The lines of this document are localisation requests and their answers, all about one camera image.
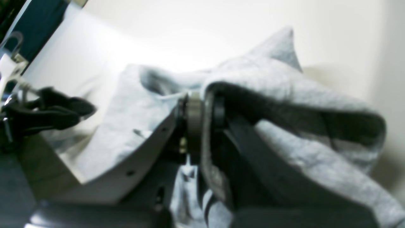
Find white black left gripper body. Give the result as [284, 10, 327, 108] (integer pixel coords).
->
[0, 32, 35, 143]

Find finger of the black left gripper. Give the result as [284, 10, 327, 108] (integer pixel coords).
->
[6, 105, 80, 135]
[35, 87, 97, 116]

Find grey T-shirt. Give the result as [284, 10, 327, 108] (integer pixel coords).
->
[43, 28, 404, 228]

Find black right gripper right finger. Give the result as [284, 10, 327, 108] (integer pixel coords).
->
[209, 93, 378, 228]

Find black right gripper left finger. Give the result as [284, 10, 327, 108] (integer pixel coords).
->
[28, 92, 203, 228]

